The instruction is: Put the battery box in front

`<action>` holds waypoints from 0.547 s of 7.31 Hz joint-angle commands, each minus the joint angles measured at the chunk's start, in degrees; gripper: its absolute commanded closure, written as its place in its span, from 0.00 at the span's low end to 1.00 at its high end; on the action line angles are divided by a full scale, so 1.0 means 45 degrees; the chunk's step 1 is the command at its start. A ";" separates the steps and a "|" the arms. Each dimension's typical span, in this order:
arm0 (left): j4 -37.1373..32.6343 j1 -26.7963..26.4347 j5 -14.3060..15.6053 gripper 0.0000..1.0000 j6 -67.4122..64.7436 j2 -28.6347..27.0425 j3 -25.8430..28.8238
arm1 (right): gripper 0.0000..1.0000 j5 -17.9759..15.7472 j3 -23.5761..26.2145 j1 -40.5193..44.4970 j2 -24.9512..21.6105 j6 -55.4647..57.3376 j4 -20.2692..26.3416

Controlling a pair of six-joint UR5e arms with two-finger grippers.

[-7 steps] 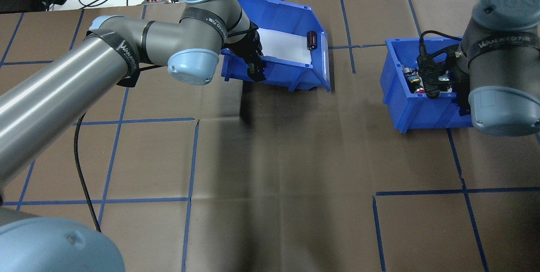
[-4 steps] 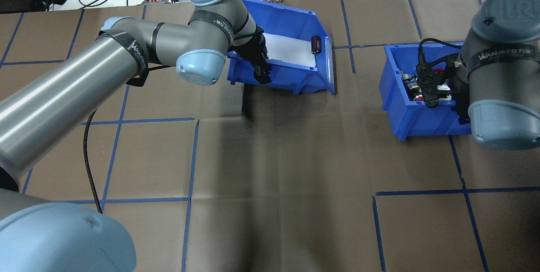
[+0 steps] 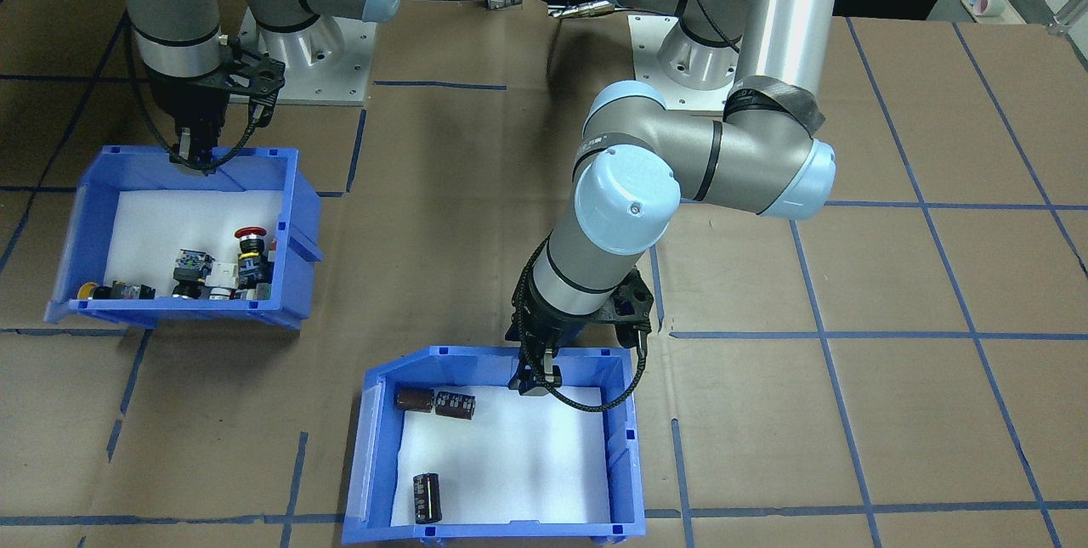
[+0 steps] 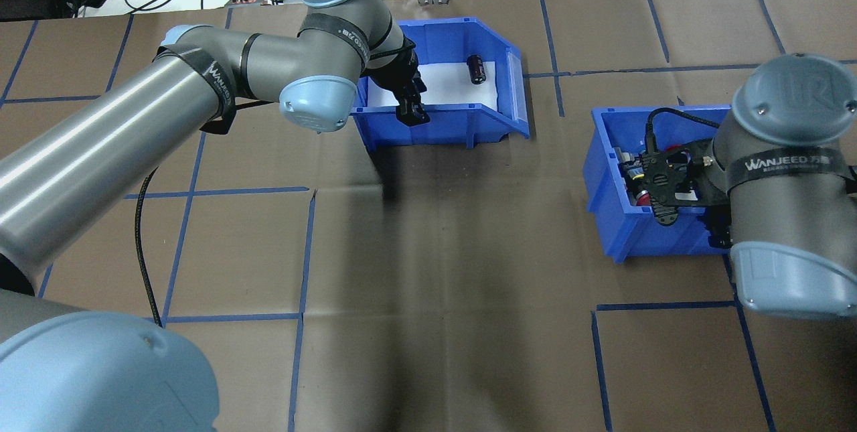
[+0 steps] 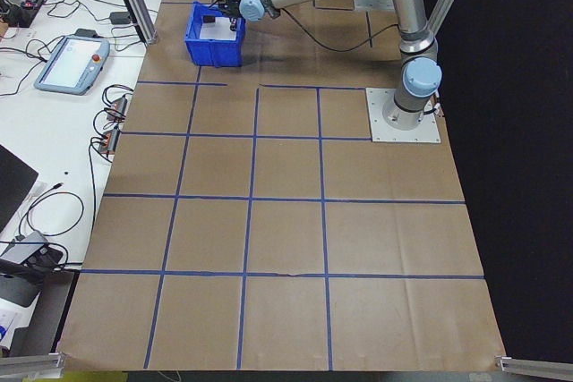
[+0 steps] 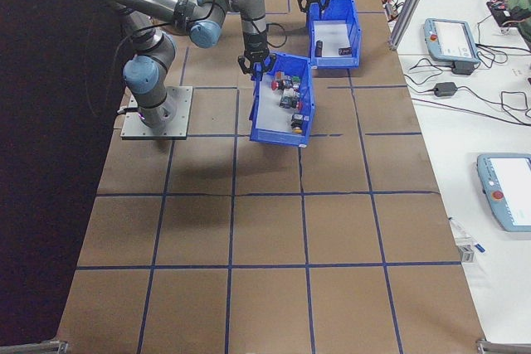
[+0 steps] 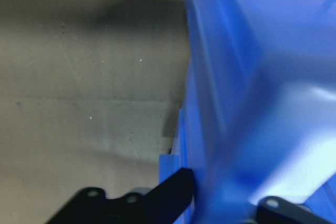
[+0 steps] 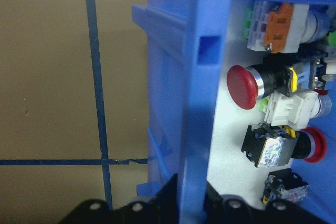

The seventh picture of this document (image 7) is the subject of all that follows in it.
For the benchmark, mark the blue plastic battery bin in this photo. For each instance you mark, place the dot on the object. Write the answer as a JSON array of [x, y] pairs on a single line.
[[249, 77]]

